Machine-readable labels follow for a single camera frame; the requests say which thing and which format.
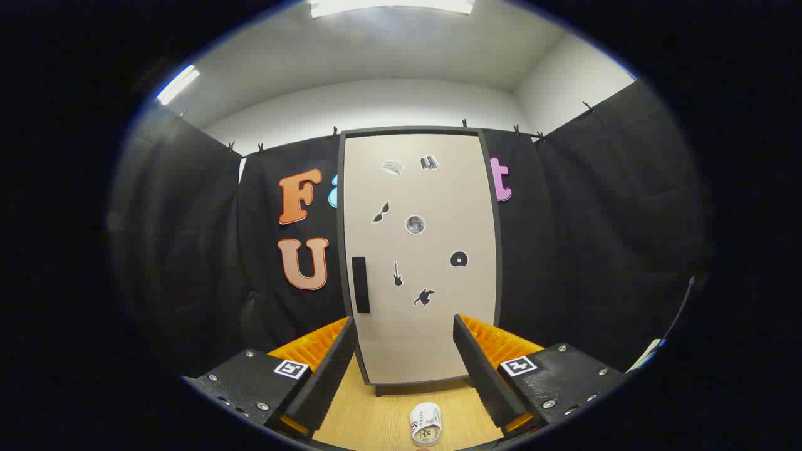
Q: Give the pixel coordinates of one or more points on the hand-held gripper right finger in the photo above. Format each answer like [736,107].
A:
[485,382]

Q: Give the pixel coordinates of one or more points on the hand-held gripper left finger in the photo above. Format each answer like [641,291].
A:
[329,382]

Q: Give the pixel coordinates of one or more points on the white canvas shoe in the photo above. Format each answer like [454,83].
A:
[425,419]

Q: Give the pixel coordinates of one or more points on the grey shoe cabinet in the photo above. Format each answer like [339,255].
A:
[341,207]

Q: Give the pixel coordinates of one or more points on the beige shoe cabinet door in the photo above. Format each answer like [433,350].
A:
[451,207]

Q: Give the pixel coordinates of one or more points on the black backdrop cloth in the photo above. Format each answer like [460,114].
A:
[564,250]

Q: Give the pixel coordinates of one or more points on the row of black cloth clips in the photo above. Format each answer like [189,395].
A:
[464,123]

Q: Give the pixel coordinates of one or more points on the narrow ceiling light strip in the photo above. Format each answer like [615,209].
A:
[178,84]

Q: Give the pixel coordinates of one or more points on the wide ceiling light panel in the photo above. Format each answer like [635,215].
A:
[388,6]

